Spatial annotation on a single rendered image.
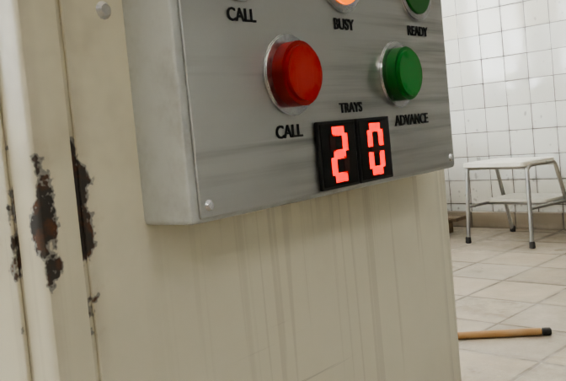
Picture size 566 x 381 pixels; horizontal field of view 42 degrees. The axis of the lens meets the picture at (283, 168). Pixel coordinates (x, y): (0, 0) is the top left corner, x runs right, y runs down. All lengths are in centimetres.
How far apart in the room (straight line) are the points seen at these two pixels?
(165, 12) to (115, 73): 3
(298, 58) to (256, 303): 12
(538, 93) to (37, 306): 440
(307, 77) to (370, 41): 8
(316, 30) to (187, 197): 12
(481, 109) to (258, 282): 445
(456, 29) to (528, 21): 48
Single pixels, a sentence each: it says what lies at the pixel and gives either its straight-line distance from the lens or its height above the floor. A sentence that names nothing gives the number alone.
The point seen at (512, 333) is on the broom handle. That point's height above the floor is 1.
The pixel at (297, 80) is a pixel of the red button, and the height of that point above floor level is 76.
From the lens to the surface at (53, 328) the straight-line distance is 30.
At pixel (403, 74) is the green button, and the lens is 42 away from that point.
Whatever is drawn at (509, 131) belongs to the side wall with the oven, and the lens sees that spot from 472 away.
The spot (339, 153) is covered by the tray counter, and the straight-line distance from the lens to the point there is 37.
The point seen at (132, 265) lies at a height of 68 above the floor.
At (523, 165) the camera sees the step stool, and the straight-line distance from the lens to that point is 404.
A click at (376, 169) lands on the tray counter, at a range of 40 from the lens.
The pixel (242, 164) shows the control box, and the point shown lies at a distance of 32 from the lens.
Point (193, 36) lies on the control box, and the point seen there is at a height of 78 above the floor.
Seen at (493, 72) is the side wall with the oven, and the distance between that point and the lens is 476.
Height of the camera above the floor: 73
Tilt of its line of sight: 3 degrees down
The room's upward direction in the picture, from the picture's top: 5 degrees counter-clockwise
